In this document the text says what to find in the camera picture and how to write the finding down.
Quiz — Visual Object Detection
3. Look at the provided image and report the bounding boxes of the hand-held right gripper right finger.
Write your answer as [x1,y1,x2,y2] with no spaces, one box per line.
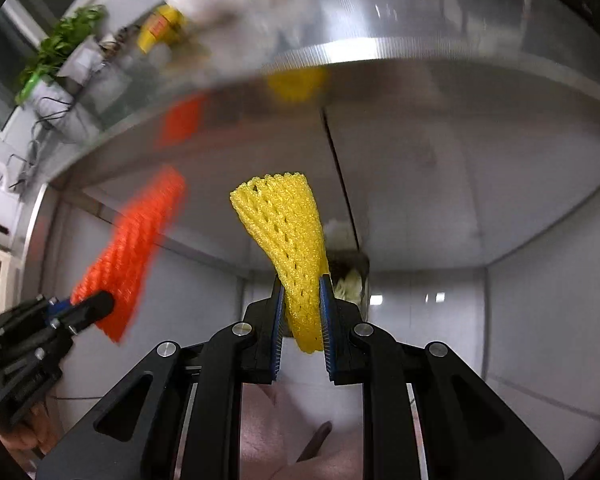
[319,274,565,480]

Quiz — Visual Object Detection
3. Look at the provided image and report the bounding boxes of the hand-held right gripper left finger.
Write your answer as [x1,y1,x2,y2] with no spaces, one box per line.
[36,275,286,480]

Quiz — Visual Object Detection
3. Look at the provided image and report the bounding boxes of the person's left hand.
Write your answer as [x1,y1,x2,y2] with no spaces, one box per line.
[0,400,57,460]

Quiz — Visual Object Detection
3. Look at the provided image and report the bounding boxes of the green potted plant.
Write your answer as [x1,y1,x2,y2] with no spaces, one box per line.
[15,5,106,106]

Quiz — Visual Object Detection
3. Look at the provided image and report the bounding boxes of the yellow foam fruit net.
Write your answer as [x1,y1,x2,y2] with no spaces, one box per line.
[230,172,331,356]

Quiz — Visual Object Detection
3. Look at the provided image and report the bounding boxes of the black cables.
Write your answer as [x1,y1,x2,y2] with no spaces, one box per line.
[7,92,88,193]

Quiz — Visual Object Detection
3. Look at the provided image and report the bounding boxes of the orange foam fruit net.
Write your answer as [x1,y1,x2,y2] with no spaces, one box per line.
[71,165,187,343]

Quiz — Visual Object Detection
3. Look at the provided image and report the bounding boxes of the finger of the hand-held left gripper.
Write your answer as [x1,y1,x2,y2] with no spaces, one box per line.
[0,296,73,356]
[0,291,116,426]

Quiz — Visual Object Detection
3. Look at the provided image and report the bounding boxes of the yellow bottle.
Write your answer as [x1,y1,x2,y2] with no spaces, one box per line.
[137,4,187,53]

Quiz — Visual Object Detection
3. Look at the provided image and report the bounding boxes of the steel trash bin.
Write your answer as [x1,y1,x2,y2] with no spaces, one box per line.
[240,350,366,480]

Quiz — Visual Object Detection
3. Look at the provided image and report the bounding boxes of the white plant pot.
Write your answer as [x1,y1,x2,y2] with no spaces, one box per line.
[27,77,83,143]

